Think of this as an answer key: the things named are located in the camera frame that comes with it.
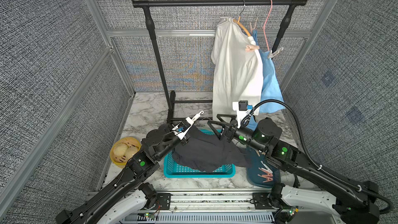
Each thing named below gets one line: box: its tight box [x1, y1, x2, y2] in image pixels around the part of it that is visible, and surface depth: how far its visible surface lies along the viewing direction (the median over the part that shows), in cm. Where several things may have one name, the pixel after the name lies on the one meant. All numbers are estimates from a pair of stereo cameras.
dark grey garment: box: [171, 126, 253, 173], surface depth 81 cm
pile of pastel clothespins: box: [257, 160, 274, 183], surface depth 82 cm
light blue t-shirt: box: [247, 30, 286, 132], surface depth 61 cm
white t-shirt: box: [210, 17, 264, 122], surface depth 72 cm
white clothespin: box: [191, 110, 205, 123], surface depth 63 cm
